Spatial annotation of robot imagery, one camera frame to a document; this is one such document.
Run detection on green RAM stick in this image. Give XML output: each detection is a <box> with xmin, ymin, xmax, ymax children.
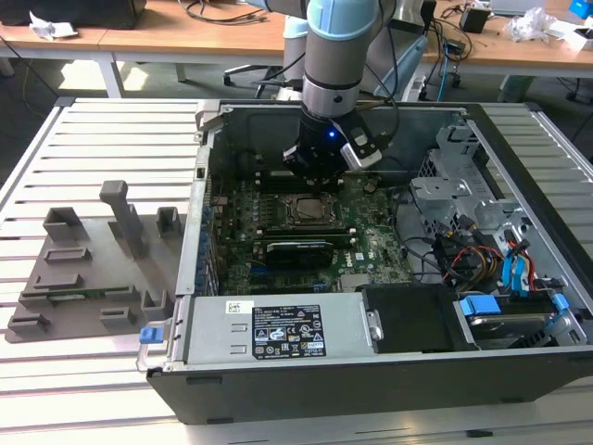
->
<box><xmin>48</xmin><ymin>287</ymin><xmax>134</xmax><ymax>299</ymax></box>

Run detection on red yellow power wires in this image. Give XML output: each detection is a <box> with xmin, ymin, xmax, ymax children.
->
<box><xmin>442</xmin><ymin>245</ymin><xmax>509</xmax><ymax>285</ymax></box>

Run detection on green motherboard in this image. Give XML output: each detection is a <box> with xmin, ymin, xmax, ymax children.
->
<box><xmin>208</xmin><ymin>173</ymin><xmax>418</xmax><ymax>298</ymax></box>

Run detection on crumpled white paper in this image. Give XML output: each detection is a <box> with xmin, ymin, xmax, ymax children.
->
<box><xmin>28</xmin><ymin>9</ymin><xmax>81</xmax><ymax>41</ymax></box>

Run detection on small black box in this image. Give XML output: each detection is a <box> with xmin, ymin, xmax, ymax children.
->
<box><xmin>459</xmin><ymin>5</ymin><xmax>491</xmax><ymax>34</ymax></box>

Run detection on silver topped CPU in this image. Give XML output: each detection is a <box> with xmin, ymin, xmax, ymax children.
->
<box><xmin>296</xmin><ymin>197</ymin><xmax>328</xmax><ymax>222</ymax></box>

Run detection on tangled black desk cables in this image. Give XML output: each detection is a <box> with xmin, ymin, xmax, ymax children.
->
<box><xmin>184</xmin><ymin>0</ymin><xmax>270</xmax><ymax>24</ymax></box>

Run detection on installed RAM stick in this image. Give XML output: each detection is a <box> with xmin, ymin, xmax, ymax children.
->
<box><xmin>259</xmin><ymin>235</ymin><xmax>359</xmax><ymax>247</ymax></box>

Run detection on CPU socket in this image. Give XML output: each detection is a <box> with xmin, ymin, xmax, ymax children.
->
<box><xmin>284</xmin><ymin>192</ymin><xmax>344</xmax><ymax>229</ymax></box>

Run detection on crumpled clear plastic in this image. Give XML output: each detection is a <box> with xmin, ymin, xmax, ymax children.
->
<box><xmin>501</xmin><ymin>6</ymin><xmax>560</xmax><ymax>44</ymax></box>

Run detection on black office chair base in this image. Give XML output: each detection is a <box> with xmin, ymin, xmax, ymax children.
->
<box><xmin>223</xmin><ymin>64</ymin><xmax>284</xmax><ymax>99</ymax></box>

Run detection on silver power supply unit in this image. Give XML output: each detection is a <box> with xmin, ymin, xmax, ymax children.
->
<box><xmin>167</xmin><ymin>294</ymin><xmax>384</xmax><ymax>370</ymax></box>

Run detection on silver chipset heatsink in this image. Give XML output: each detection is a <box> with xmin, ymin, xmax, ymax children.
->
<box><xmin>341</xmin><ymin>275</ymin><xmax>372</xmax><ymax>294</ymax></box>

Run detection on black open PC case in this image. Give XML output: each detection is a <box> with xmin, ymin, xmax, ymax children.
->
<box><xmin>136</xmin><ymin>99</ymin><xmax>593</xmax><ymax>426</ymax></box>

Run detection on black plastic drive shroud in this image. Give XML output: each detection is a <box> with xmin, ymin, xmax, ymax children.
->
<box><xmin>360</xmin><ymin>282</ymin><xmax>479</xmax><ymax>356</ymax></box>

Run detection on silver laptop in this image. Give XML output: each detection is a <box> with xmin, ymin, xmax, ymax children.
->
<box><xmin>489</xmin><ymin>0</ymin><xmax>544</xmax><ymax>13</ymax></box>

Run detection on black graphics card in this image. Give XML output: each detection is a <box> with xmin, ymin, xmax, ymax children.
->
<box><xmin>253</xmin><ymin>236</ymin><xmax>335</xmax><ymax>271</ymax></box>

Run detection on grey parts rack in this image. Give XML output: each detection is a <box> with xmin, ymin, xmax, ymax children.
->
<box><xmin>5</xmin><ymin>179</ymin><xmax>190</xmax><ymax>345</ymax></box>

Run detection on hard disk in blue carrier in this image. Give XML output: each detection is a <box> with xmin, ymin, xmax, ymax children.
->
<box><xmin>454</xmin><ymin>291</ymin><xmax>578</xmax><ymax>351</ymax></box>

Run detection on hanging blue cable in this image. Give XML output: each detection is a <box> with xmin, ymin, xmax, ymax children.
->
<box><xmin>437</xmin><ymin>39</ymin><xmax>455</xmax><ymax>101</ymax></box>

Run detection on silver metal drive cage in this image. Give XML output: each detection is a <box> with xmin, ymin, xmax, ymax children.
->
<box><xmin>407</xmin><ymin>122</ymin><xmax>538</xmax><ymax>247</ymax></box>

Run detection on thin black wire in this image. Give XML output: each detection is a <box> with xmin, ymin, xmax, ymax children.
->
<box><xmin>392</xmin><ymin>183</ymin><xmax>441</xmax><ymax>282</ymax></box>

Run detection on wooden desk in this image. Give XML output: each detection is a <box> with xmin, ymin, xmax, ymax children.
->
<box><xmin>416</xmin><ymin>0</ymin><xmax>593</xmax><ymax>101</ymax></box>
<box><xmin>0</xmin><ymin>8</ymin><xmax>297</xmax><ymax>101</ymax></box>

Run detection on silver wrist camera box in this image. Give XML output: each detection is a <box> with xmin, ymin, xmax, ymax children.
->
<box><xmin>339</xmin><ymin>123</ymin><xmax>385</xmax><ymax>172</ymax></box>

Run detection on blue flat wire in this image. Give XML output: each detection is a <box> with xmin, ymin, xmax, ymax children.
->
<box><xmin>501</xmin><ymin>249</ymin><xmax>535</xmax><ymax>300</ymax></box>

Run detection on blue case latch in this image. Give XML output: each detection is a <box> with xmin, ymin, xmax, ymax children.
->
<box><xmin>138</xmin><ymin>326</ymin><xmax>165</xmax><ymax>347</ymax></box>

